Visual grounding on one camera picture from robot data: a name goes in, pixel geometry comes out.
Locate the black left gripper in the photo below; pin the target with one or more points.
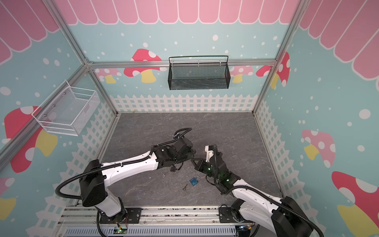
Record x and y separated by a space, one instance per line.
191 155

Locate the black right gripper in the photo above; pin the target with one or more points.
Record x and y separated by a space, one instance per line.
206 165

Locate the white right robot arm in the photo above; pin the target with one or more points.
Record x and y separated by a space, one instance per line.
282 216

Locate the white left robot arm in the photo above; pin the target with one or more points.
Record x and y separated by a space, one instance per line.
98 177

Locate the blue padlock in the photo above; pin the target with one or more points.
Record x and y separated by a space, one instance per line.
195 180

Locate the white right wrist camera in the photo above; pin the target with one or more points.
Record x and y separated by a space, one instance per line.
211 151

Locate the black wire basket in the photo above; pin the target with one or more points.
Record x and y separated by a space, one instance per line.
199 72

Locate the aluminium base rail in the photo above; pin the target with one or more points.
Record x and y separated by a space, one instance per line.
153 221

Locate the white wire basket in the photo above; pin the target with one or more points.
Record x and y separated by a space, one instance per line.
67 110

